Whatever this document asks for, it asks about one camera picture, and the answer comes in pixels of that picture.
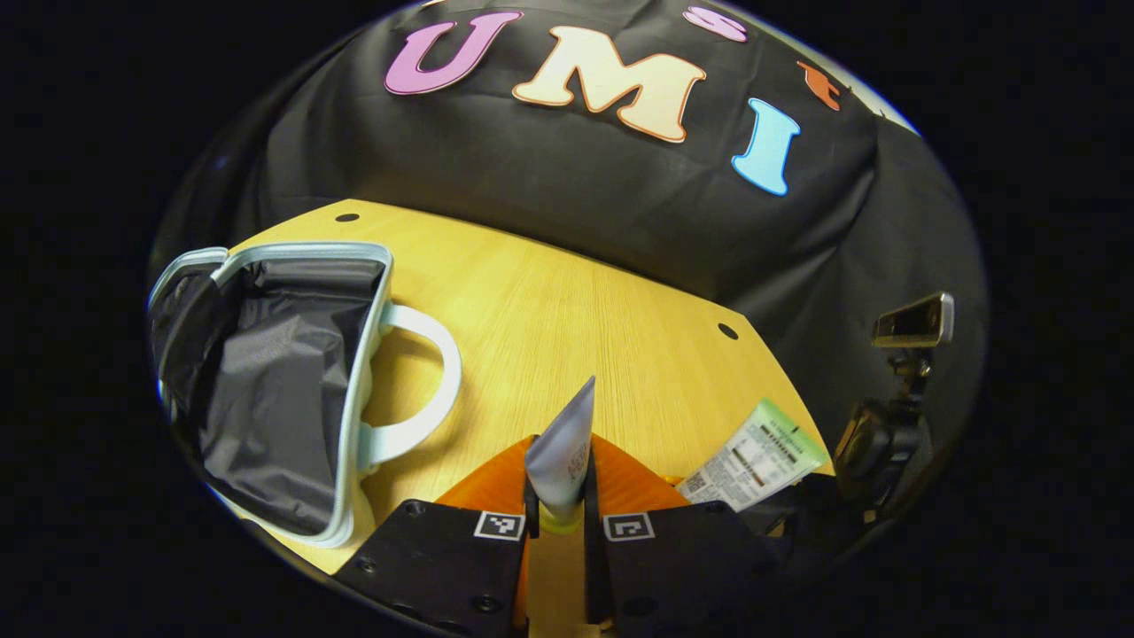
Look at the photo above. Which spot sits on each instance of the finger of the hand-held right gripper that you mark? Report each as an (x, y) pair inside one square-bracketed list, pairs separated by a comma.
[(797, 509)]

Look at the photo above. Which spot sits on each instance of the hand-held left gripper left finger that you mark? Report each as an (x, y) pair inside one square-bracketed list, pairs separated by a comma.
[(443, 567)]

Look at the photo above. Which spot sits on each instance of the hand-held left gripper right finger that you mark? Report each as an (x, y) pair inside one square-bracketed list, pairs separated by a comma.
[(673, 567)]

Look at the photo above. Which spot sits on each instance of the white and green cream tube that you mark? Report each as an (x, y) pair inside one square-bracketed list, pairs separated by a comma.
[(753, 456)]

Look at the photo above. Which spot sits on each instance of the grey tube with green cap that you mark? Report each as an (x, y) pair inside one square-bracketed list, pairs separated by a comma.
[(563, 443)]

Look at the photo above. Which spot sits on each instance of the light blue small suitcase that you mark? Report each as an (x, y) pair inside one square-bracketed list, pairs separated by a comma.
[(283, 390)]

